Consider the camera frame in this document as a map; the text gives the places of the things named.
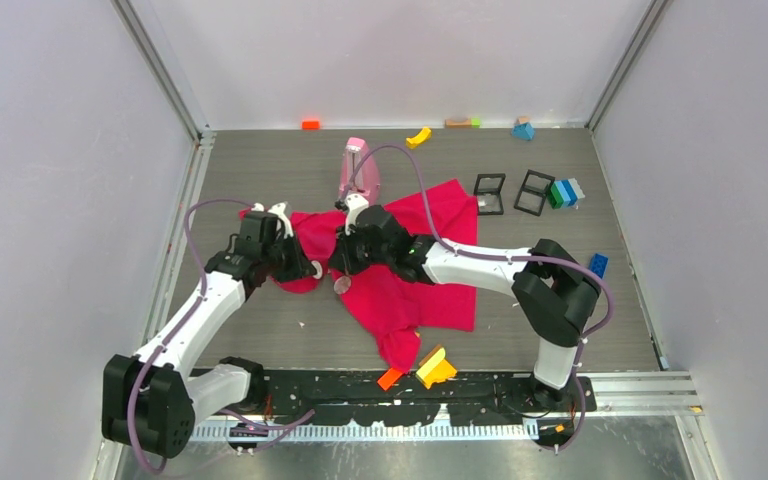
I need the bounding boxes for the yellow curved block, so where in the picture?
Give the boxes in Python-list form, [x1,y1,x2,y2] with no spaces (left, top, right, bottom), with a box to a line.
[405,126,432,150]

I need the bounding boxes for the tan wooden block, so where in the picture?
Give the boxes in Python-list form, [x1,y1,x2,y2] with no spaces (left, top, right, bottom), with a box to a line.
[444,117,482,129]

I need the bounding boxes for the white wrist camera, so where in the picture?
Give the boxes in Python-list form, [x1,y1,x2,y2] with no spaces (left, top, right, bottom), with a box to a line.
[251,202,295,239]
[335,193,370,235]

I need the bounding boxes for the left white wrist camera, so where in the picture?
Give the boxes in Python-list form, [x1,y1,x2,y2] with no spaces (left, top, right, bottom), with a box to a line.
[251,202,295,239]

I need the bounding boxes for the orange rectangular block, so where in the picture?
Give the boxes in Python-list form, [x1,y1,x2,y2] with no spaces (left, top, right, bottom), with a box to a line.
[376,368,404,391]

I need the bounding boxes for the blue triangular block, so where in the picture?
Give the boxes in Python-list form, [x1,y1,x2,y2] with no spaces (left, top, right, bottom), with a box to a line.
[511,116,536,141]

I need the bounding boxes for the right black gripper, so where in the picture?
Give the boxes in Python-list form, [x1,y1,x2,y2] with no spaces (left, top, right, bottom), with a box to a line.
[328,222,393,278]

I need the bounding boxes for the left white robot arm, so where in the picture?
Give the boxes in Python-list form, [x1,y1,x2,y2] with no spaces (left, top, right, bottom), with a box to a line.
[101,203,321,459]

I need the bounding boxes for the blue lego brick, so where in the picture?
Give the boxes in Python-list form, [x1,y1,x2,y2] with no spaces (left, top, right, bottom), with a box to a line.
[589,253,609,279]

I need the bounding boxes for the yellow block pile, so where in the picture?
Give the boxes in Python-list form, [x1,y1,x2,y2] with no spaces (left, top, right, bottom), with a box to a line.
[415,345,458,389]

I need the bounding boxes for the pink metronome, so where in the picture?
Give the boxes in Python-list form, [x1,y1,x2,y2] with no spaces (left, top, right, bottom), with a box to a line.
[338,137,381,204]

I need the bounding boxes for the right black display frame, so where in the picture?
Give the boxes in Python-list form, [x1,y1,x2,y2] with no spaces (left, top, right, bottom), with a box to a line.
[514,169,555,217]

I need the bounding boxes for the black display frame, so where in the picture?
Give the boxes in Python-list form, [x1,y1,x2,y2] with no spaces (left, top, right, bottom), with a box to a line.
[473,173,506,216]
[514,169,555,217]

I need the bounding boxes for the round silver brooch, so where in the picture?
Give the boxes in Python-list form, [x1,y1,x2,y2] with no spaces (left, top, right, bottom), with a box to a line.
[311,261,324,279]

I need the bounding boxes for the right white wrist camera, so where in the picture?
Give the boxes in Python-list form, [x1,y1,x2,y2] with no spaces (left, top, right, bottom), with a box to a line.
[335,193,370,235]

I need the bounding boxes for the left black display frame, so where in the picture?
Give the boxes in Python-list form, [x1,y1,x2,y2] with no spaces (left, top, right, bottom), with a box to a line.
[473,173,506,216]

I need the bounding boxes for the stacked green blue bricks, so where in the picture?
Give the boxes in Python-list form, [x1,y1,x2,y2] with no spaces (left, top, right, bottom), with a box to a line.
[547,178,586,209]

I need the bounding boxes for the red cloth garment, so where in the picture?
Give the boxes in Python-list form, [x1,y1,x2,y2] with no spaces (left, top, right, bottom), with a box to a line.
[238,178,481,376]

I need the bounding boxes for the small orange block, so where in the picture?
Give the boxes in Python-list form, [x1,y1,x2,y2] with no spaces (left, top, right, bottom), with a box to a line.
[301,118,321,130]

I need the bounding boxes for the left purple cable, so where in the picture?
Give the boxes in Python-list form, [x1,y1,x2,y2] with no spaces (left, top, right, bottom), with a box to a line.
[125,198,319,477]

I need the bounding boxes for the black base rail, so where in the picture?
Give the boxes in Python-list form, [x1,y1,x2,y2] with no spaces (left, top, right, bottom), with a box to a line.
[229,369,597,427]

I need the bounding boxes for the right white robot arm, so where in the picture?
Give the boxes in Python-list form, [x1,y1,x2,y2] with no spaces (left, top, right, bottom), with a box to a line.
[328,206,607,411]

